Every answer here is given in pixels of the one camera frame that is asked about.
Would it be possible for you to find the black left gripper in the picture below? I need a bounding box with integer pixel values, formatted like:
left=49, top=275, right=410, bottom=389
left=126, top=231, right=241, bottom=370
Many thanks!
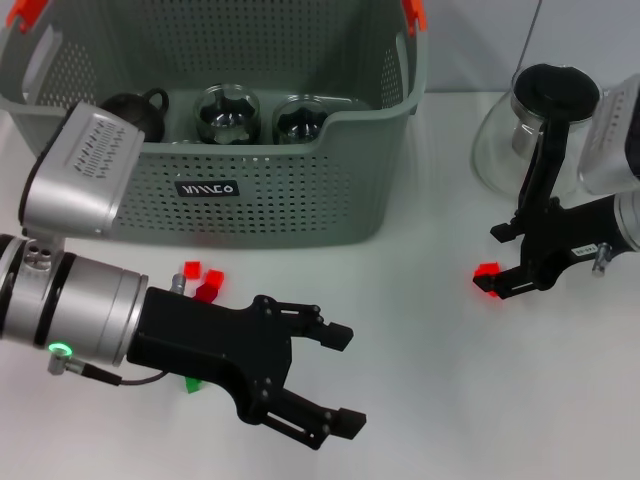
left=127, top=286, right=355, bottom=426

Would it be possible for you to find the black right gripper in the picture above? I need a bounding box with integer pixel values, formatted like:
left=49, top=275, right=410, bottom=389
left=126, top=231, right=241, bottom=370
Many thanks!
left=473, top=195, right=625, bottom=300

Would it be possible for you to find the bright red sloped brick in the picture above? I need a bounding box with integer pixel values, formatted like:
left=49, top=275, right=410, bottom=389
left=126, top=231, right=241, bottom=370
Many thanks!
left=472, top=261, right=504, bottom=301

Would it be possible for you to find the grey perforated storage basket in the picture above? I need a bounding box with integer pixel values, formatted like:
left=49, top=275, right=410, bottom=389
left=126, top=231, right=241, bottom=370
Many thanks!
left=0, top=0, right=429, bottom=250

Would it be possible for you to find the glass carafe black lid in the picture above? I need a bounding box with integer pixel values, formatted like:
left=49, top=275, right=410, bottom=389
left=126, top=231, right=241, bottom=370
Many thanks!
left=469, top=63, right=601, bottom=214

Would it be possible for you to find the black clay teapot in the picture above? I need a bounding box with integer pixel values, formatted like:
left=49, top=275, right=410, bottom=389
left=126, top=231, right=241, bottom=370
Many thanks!
left=99, top=88, right=170, bottom=142

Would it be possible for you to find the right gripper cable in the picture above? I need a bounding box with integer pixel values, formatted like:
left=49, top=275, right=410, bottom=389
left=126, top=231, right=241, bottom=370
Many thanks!
left=592, top=243, right=614, bottom=277

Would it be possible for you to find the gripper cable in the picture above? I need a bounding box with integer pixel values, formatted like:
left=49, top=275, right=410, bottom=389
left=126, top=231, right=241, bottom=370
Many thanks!
left=47, top=344, right=169, bottom=389
left=592, top=243, right=614, bottom=277

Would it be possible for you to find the thin grey cable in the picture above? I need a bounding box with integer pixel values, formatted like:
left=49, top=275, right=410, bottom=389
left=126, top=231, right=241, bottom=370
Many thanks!
left=516, top=0, right=545, bottom=76

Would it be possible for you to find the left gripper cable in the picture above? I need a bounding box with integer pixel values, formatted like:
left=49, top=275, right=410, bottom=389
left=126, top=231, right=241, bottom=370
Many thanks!
left=47, top=344, right=169, bottom=389

